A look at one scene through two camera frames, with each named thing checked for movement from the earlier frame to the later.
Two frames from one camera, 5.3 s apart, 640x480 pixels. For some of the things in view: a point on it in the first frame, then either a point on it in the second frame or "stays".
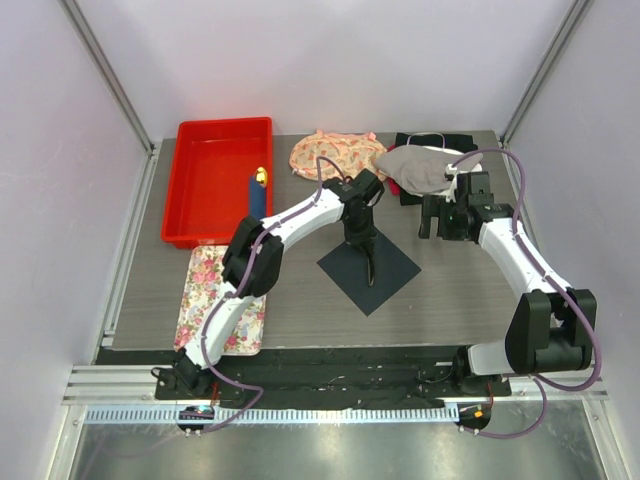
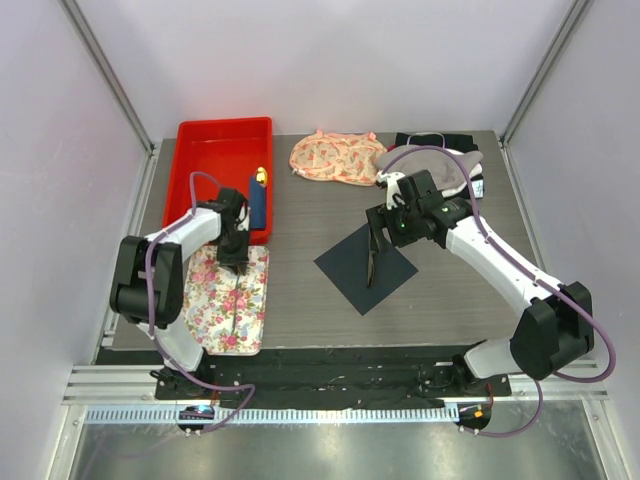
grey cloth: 422,169 stays
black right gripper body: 449,224 to 402,227
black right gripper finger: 431,206 to 377,218
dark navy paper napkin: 347,267 stays
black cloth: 457,142 stays
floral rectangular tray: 203,285 stays
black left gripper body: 360,228 to 233,249
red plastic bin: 207,186 stays
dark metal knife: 370,271 stays
